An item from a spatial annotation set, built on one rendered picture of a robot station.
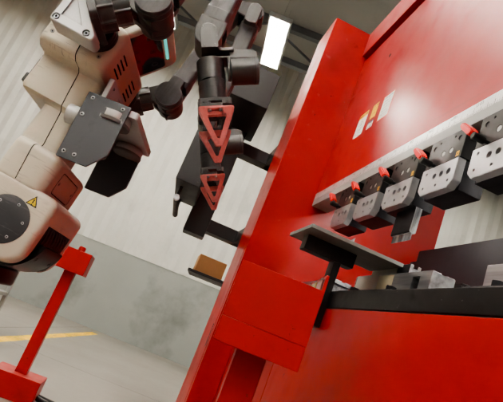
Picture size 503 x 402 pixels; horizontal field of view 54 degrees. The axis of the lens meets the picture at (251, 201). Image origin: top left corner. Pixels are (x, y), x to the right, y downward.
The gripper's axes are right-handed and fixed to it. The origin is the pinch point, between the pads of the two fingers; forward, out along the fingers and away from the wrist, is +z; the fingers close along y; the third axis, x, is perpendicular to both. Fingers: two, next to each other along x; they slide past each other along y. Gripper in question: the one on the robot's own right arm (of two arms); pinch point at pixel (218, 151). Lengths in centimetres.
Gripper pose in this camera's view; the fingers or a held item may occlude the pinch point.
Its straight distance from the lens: 98.6
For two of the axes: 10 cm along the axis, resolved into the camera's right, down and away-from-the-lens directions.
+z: 1.0, 9.7, -2.4
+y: -0.9, 2.5, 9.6
